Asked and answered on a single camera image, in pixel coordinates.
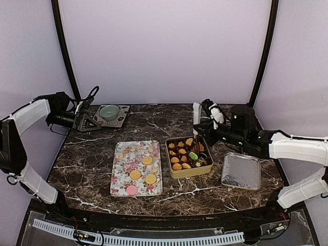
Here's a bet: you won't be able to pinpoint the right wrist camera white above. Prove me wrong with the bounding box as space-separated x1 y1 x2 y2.
201 99 226 130

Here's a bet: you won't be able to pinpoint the brown round cookie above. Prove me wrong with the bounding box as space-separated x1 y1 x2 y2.
171 157 180 164

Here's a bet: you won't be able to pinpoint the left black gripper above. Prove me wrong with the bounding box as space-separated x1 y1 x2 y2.
48 110 101 133

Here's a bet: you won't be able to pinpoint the white cable duct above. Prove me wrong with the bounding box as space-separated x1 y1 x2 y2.
32 219 245 246

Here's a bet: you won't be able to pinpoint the metal serving tongs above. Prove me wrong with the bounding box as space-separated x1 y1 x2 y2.
192 101 203 153

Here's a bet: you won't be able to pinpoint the green macaron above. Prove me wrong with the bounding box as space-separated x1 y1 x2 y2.
189 152 199 160

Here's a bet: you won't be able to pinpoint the round waffle cookie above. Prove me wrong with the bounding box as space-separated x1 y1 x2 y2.
145 174 157 185
181 163 192 169

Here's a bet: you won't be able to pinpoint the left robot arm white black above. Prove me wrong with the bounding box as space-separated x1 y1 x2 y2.
1 86 101 223

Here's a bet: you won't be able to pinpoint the black sandwich cookie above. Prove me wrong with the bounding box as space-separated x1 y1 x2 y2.
200 153 208 159

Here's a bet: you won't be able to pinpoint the gold cookie tin box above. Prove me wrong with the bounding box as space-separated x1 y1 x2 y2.
165 136 214 179

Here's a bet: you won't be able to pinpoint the green ceramic bowl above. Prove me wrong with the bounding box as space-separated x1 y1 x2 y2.
99 105 119 121

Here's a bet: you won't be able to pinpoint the silver tin lid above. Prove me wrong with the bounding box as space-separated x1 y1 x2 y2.
221 152 261 191

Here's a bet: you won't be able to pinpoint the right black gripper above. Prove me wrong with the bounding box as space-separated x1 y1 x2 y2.
194 118 248 148

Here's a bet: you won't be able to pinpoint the right black frame post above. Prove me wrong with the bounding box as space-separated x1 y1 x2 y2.
247 0 279 108

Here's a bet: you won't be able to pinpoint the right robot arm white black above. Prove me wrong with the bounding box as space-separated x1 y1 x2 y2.
193 99 327 222

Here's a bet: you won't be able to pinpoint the round waffle cookie right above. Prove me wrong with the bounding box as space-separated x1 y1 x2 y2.
145 174 157 185

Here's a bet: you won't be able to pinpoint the black frame post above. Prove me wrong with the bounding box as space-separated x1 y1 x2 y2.
51 0 81 107
247 0 279 108

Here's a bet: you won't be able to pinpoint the left black frame post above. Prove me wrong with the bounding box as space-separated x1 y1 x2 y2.
51 0 81 107

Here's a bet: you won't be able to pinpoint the floral rectangular tray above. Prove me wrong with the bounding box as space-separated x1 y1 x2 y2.
110 140 163 197

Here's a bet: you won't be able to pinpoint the floral square coaster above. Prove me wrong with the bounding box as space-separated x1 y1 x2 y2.
93 105 130 128

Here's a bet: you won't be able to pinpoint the pink macaron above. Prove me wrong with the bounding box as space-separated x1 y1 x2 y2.
127 185 138 196

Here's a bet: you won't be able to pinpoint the chocolate chip cookie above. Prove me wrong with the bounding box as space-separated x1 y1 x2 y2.
172 163 182 171

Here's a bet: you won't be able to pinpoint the round waffle cookie bottom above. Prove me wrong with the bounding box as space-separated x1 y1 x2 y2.
181 163 192 169

